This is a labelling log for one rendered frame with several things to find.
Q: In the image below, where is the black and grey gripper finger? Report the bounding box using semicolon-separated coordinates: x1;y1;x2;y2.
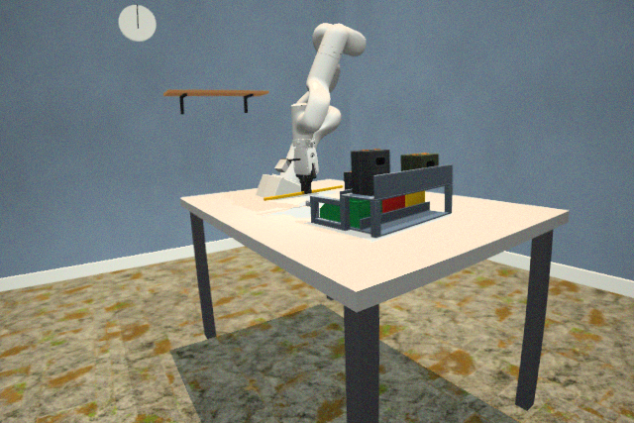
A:
296;174;305;192
304;164;317;194

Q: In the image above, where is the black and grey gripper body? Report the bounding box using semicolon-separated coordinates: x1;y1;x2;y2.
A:
293;147;319;175

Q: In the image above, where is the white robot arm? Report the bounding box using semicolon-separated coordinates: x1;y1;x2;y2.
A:
273;24;367;185

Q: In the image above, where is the red bin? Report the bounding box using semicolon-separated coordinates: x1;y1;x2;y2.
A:
382;195;405;213

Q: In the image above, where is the dark grey metal shelf rack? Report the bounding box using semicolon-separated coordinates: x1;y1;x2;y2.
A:
305;164;453;238

